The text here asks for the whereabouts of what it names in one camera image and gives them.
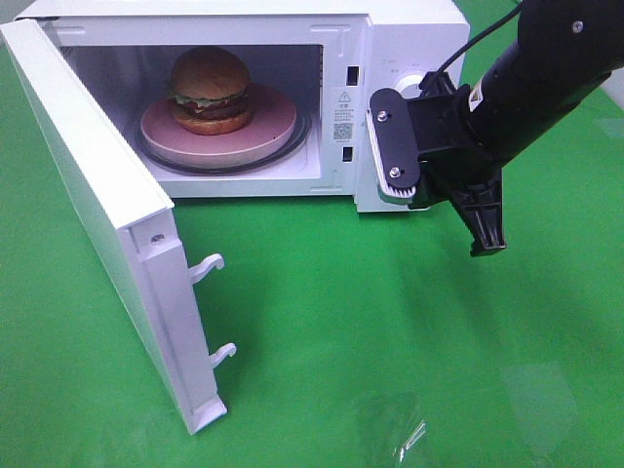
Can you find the burger with lettuce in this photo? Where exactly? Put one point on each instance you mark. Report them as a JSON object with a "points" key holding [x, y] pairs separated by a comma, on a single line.
{"points": [[209, 91]]}

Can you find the white upper microwave knob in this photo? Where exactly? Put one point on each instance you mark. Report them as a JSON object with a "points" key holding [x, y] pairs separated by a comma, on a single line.
{"points": [[409, 85]]}

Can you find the white microwave oven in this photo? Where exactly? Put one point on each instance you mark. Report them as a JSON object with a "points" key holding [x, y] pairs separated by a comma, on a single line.
{"points": [[327, 57]]}

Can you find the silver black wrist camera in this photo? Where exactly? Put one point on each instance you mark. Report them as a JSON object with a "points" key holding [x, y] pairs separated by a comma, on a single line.
{"points": [[393, 146]]}

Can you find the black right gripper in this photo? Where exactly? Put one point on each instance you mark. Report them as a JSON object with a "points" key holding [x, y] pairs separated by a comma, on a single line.
{"points": [[459, 136]]}

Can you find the pink round plate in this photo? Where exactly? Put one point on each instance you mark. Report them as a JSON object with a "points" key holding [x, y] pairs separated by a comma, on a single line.
{"points": [[272, 123]]}

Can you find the white microwave door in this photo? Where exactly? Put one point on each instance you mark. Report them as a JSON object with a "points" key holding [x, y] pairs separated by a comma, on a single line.
{"points": [[129, 219]]}

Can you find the glass microwave turntable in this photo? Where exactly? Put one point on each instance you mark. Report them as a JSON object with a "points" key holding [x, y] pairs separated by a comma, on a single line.
{"points": [[302, 141]]}

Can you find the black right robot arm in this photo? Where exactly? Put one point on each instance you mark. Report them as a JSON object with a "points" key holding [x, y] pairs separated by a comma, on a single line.
{"points": [[564, 50]]}

